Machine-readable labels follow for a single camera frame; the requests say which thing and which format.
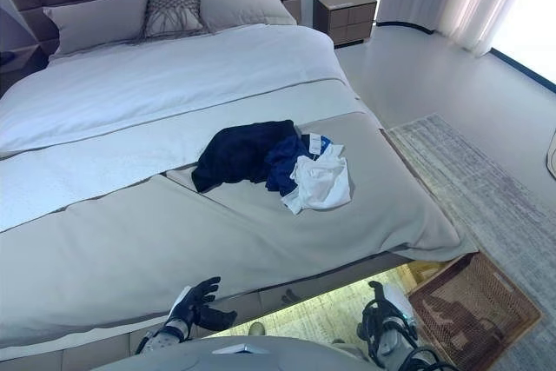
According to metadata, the brown wooden nightstand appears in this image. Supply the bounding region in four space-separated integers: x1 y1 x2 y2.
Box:
313 0 378 49

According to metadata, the white duvet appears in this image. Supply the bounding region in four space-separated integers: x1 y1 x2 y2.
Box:
0 23 361 233

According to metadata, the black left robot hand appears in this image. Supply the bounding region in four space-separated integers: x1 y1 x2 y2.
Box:
167 275 238 337

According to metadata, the plain beige pillow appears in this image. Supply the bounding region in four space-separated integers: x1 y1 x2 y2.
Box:
42 0 154 57
198 0 298 34

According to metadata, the grey patterned cushion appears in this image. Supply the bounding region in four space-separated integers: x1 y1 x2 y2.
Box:
142 0 212 38

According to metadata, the round mat with dark outline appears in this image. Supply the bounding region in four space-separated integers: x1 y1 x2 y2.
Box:
545 127 556 179

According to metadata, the dark blue garment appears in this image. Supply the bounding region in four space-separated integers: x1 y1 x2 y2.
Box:
264 134 335 198

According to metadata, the brown wicker basket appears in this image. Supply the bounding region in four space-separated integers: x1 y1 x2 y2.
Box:
407 252 543 368

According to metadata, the grey striped rug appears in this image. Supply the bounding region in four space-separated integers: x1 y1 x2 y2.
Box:
208 113 556 371

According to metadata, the grey robot torso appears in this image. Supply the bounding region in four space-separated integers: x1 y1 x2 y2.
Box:
90 335 374 371

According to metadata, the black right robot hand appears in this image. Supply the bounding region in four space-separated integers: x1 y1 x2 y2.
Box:
367 280 414 324

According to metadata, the black garment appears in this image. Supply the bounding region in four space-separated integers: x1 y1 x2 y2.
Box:
191 119 301 194

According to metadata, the white garment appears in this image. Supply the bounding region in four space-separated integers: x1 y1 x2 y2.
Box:
281 144 353 215

